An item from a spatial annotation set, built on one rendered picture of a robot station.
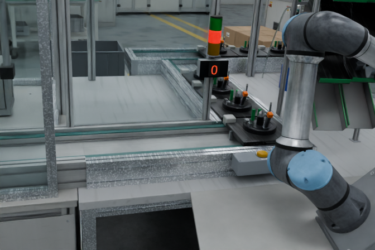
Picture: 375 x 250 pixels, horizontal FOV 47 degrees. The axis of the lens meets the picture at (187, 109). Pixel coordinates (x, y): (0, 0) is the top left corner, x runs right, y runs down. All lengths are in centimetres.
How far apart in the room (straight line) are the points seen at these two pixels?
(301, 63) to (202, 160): 52
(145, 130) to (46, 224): 54
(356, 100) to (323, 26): 80
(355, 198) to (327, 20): 51
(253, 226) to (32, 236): 73
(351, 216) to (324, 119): 64
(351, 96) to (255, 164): 63
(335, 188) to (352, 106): 76
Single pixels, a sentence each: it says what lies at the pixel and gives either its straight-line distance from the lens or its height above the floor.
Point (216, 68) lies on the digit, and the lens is 176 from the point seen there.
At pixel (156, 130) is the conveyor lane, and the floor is 94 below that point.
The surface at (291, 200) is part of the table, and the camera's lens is 157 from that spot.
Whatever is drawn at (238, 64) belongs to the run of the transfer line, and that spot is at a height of 92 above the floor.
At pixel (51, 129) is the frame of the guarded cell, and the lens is 140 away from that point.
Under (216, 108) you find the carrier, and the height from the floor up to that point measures 97.
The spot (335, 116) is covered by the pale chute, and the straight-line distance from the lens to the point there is 191.
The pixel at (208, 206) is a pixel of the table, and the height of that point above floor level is 86.
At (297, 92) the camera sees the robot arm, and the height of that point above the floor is 127.
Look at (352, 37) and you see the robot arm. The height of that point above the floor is 146.
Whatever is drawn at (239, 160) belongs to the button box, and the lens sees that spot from 156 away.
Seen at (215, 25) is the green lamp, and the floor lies 138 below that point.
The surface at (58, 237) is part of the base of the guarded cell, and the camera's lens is 158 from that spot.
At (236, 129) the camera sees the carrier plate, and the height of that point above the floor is 97.
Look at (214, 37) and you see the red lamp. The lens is 173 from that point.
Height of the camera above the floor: 167
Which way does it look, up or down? 21 degrees down
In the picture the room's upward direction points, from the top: 4 degrees clockwise
